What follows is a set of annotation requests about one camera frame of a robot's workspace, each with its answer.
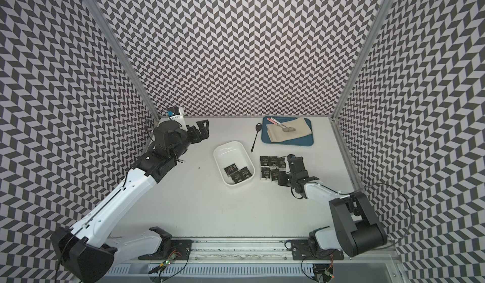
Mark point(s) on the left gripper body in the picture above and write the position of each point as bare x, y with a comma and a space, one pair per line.
187, 138

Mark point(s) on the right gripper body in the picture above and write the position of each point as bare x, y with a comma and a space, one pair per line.
287, 179

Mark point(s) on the blue tray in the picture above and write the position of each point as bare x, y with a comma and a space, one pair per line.
305, 141

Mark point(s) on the white plastic storage box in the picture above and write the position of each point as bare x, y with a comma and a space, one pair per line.
233, 153

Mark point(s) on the black spoon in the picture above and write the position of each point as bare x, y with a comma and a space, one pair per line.
258, 128

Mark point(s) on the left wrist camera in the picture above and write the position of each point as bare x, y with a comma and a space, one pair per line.
176, 113

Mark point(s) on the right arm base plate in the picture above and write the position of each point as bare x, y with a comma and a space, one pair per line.
305, 249

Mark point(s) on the beige folded cloth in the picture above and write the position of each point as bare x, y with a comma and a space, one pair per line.
276, 135

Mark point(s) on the aluminium front rail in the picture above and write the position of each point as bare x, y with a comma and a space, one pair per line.
267, 250

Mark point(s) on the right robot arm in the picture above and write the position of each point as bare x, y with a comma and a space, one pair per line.
356, 228

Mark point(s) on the red handled utensil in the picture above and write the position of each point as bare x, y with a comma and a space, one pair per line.
281, 125

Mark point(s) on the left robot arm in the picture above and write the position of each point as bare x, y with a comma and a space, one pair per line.
84, 248

